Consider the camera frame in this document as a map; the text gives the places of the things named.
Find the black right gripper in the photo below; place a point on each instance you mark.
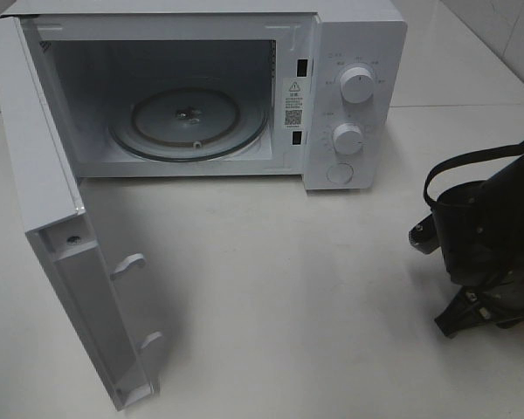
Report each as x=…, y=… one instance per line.
x=491, y=289

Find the white timer knob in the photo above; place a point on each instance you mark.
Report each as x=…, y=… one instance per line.
x=347, y=139

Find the white microwave door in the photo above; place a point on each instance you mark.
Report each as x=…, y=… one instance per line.
x=70, y=218

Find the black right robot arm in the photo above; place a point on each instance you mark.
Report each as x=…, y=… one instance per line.
x=480, y=229

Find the upper white power knob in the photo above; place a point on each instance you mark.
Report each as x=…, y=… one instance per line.
x=357, y=83

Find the white microwave oven body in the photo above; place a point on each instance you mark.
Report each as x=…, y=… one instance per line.
x=94, y=153

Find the glass microwave turntable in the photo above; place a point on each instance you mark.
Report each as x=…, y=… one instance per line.
x=190, y=123

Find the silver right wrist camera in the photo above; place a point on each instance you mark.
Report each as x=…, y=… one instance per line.
x=423, y=236

